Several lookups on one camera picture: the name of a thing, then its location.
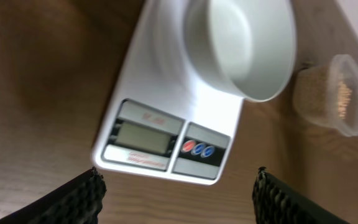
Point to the grey round bowl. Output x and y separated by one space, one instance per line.
242 47

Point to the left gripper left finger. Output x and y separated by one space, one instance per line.
78 201

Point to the white digital kitchen scale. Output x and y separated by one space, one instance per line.
163 120

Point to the clear plastic container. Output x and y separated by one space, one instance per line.
349 68

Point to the soybeans in container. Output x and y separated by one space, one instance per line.
320 93

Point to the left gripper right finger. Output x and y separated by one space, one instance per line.
277 203

